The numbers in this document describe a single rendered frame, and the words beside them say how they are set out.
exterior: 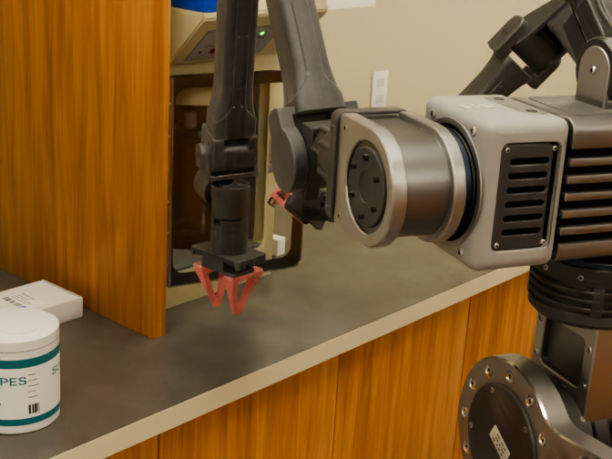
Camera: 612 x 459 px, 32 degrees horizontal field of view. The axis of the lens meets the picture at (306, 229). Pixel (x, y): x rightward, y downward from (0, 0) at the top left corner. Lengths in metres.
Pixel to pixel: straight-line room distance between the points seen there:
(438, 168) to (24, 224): 1.28
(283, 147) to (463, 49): 2.26
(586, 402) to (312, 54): 0.50
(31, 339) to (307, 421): 0.65
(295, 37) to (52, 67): 0.83
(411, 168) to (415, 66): 2.24
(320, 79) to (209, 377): 0.70
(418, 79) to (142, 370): 1.70
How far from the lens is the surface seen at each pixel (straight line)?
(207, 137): 1.58
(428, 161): 1.04
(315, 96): 1.25
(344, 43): 2.98
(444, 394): 2.44
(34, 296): 2.04
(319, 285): 2.22
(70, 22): 1.97
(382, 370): 2.20
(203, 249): 1.65
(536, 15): 1.81
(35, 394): 1.63
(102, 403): 1.73
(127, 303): 1.97
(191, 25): 1.85
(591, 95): 1.18
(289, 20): 1.28
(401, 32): 3.17
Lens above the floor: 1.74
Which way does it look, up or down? 18 degrees down
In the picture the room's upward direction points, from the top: 3 degrees clockwise
